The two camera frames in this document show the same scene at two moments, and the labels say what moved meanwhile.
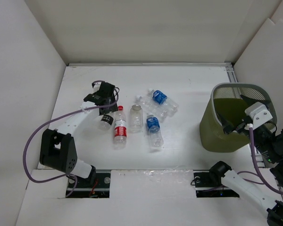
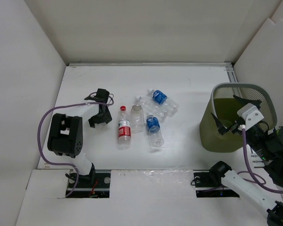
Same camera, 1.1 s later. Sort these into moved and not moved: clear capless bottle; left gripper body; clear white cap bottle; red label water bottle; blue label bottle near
Moved: left gripper body; red label water bottle
Not moved: blue label bottle near; clear capless bottle; clear white cap bottle
